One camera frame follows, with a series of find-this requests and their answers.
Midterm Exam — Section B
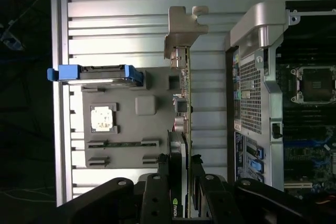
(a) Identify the black printed label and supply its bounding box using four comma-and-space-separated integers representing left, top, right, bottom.
234, 131, 247, 180

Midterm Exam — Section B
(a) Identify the grey plastic parts rack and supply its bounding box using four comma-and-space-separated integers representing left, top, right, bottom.
80, 67, 184, 169

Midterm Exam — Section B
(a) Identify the white expansion slot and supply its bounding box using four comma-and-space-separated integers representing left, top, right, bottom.
285, 181, 308, 189

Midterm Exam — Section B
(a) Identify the black chassis latch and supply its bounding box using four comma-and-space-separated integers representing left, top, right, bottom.
272, 122, 284, 140

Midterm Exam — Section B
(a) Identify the silver CPU chip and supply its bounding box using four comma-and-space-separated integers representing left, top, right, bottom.
90, 106, 114, 132

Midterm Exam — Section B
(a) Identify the green motherboard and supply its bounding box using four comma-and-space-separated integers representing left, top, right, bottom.
275, 47, 336, 198

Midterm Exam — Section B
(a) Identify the grey metal PC case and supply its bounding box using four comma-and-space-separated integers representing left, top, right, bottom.
224, 1, 336, 209

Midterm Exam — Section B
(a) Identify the blue expansion slot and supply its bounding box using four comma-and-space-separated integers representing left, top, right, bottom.
285, 136, 336, 148

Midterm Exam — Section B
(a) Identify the metal CPU socket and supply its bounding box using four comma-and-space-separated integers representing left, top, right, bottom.
290, 66, 336, 104

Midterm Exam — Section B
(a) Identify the hard disk blue carrier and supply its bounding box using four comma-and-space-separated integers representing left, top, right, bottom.
47, 64, 144, 88

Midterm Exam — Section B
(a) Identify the thin white cable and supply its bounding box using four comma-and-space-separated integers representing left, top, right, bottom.
0, 188, 57, 202

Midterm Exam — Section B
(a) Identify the blue white cable bundle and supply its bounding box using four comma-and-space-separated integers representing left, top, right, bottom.
0, 19, 27, 51

